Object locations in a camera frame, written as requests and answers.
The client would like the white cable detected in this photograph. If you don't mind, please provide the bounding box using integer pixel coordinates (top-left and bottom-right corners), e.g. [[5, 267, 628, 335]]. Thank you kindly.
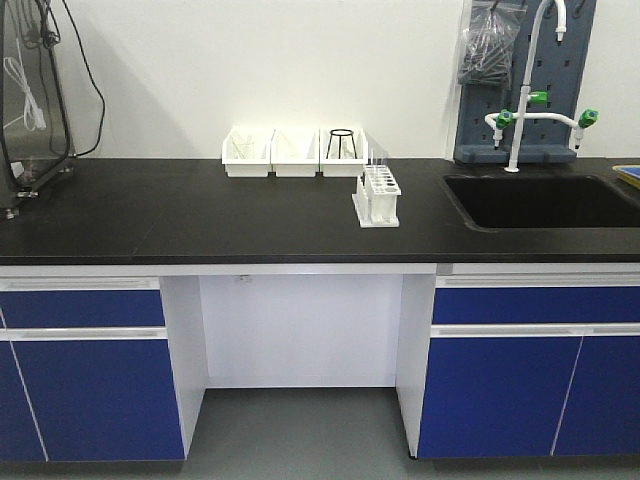
[[2, 39, 47, 133]]

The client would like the metal equipment stand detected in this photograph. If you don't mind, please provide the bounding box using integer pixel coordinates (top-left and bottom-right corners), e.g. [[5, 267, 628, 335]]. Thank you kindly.
[[1, 1, 75, 220]]

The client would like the clear glass test tube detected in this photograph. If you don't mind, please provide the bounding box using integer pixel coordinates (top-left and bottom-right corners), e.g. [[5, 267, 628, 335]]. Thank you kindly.
[[370, 148, 387, 168]]

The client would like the white test tube rack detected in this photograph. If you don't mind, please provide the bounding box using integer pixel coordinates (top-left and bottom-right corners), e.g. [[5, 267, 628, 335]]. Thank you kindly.
[[352, 165, 401, 228]]

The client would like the white storage bin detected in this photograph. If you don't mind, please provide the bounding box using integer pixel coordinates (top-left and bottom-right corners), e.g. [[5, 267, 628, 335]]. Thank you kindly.
[[222, 126, 274, 178], [319, 128, 368, 177], [270, 127, 320, 178]]

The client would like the white right storage bin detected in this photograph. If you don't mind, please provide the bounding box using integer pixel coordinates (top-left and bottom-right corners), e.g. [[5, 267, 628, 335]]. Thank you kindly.
[[319, 128, 368, 177]]

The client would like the blue far right cabinet door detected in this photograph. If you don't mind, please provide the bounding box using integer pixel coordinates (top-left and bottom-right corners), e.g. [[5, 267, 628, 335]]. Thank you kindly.
[[554, 336, 639, 456]]

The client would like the black lab sink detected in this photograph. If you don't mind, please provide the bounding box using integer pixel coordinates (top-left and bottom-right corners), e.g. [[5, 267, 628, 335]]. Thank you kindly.
[[444, 175, 639, 229]]

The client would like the white middle storage bin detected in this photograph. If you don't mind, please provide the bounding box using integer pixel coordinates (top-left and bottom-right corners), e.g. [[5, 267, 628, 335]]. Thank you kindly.
[[270, 127, 320, 178]]

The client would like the black metal tripod stand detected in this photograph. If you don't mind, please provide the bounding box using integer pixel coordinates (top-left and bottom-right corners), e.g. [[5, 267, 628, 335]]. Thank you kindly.
[[325, 128, 358, 159]]

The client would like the blue cabinet drawer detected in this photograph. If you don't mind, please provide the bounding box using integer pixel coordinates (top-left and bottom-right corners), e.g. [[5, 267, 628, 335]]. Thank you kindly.
[[1, 290, 165, 328], [433, 286, 639, 325]]

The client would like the white gooseneck lab faucet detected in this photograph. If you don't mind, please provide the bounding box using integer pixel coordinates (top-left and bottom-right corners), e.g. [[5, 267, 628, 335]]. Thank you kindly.
[[484, 1, 599, 173]]

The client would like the blue left cabinet door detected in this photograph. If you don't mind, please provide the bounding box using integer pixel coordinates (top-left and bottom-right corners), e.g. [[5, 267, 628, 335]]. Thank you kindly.
[[14, 340, 185, 461]]

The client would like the white left storage bin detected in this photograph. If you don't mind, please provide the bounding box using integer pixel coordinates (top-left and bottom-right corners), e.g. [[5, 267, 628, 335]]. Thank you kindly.
[[222, 126, 274, 178]]

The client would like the clear plastic bag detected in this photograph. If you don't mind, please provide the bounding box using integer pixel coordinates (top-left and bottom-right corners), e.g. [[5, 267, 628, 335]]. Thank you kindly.
[[457, 1, 528, 87]]

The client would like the blue right cabinet drawer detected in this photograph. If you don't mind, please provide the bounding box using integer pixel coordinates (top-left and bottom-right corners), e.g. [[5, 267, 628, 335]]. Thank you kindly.
[[433, 286, 639, 325]]

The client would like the black cable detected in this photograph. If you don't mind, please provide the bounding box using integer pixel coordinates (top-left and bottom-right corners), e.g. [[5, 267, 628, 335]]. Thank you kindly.
[[61, 0, 107, 159]]

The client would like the grey pegboard drying rack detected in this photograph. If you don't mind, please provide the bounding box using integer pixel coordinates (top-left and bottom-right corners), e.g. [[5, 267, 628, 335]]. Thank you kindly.
[[453, 1, 596, 165]]

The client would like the yellow rimmed blue tray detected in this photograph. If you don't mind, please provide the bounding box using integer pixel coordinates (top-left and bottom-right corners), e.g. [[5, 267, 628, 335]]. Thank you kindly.
[[612, 165, 640, 189]]

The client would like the blue left cabinet drawer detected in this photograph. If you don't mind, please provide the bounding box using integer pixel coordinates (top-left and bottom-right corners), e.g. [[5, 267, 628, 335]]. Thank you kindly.
[[1, 290, 165, 328]]

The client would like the blue cabinet door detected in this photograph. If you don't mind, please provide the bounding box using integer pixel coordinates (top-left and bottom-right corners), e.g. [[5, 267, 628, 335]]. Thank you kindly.
[[418, 337, 581, 458], [554, 336, 639, 456], [14, 340, 185, 461]]

